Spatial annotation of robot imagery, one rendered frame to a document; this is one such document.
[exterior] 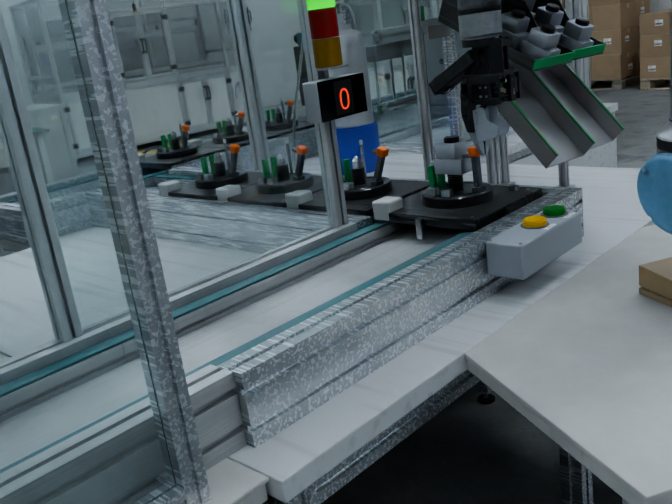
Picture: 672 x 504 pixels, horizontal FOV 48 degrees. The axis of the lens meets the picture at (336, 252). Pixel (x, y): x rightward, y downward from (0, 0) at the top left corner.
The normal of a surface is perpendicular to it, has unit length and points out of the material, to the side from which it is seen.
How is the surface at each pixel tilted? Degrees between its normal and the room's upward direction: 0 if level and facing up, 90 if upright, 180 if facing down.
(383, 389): 0
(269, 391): 90
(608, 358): 0
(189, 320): 90
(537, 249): 90
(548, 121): 45
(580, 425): 0
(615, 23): 90
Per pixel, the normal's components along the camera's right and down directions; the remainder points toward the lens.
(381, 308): 0.73, 0.11
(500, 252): -0.67, 0.30
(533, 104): 0.33, -0.55
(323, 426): -0.13, -0.95
